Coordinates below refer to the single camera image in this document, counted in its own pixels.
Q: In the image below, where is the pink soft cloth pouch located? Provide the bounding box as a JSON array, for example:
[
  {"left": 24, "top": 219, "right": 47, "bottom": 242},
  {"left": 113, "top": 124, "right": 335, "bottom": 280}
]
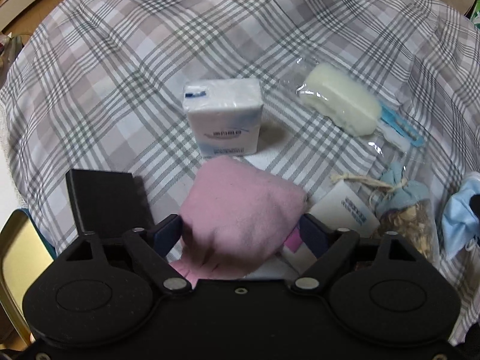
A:
[{"left": 172, "top": 156, "right": 307, "bottom": 284}]

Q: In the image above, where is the white blue tissue pack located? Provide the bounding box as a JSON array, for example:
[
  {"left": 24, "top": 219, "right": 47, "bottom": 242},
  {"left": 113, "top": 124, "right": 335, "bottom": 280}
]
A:
[{"left": 281, "top": 181, "right": 379, "bottom": 274}]

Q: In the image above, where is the black rectangular lid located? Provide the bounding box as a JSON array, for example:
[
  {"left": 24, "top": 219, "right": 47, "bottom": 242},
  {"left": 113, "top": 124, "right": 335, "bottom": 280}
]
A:
[{"left": 65, "top": 169, "right": 153, "bottom": 239}]

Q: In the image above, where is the blue sachet of dried herbs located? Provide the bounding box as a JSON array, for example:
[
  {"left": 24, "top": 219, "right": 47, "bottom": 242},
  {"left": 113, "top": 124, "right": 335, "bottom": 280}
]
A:
[{"left": 329, "top": 162, "right": 440, "bottom": 263}]

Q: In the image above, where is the gold metal tin box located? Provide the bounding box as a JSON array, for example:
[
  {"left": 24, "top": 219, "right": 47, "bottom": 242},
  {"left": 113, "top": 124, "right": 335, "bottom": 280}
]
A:
[{"left": 1, "top": 209, "right": 55, "bottom": 345}]

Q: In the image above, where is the light blue face mask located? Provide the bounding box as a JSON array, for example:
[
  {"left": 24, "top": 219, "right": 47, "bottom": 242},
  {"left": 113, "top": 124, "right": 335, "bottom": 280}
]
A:
[{"left": 442, "top": 172, "right": 479, "bottom": 260}]

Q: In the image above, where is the white tissue pack upright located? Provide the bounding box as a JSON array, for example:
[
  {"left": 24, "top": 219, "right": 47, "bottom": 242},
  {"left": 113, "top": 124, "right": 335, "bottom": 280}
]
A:
[{"left": 182, "top": 78, "right": 264, "bottom": 158}]

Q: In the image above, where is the grey plaid cloth cover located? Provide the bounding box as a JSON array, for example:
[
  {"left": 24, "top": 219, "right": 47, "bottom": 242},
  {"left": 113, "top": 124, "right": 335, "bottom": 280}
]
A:
[{"left": 0, "top": 0, "right": 480, "bottom": 347}]

